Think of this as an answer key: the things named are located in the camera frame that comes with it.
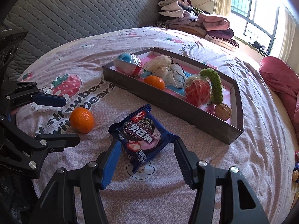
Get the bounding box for orange tangerine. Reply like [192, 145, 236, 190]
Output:
[70, 107, 95, 134]
[143, 75, 165, 90]

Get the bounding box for blue cookie packet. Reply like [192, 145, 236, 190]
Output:
[108, 104, 179, 173]

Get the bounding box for brown walnut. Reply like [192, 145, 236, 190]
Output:
[214, 103, 232, 121]

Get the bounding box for blue surprise egg toy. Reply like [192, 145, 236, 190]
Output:
[112, 53, 143, 77]

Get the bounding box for green knitted ring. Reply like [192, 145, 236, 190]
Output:
[199, 68, 224, 105]

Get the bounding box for red surprise egg toy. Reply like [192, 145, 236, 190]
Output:
[184, 74, 212, 107]

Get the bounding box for cream sheer scrunchie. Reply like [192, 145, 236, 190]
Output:
[143, 55, 187, 89]

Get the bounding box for small colourful doll toy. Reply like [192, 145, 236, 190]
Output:
[292, 151, 299, 183]

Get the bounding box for shallow grey cardboard box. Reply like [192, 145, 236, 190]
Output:
[102, 46, 244, 145]

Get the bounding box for grey quilted headboard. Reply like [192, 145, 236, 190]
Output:
[2, 0, 159, 80]

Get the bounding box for pink quilted blanket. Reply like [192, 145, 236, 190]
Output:
[258, 56, 299, 143]

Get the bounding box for dark clothes on windowsill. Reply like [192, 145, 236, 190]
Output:
[249, 41, 268, 54]

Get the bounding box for pile of folded clothes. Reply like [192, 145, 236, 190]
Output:
[156, 0, 239, 51]

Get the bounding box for window with dark frame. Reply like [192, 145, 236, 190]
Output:
[229, 0, 279, 56]

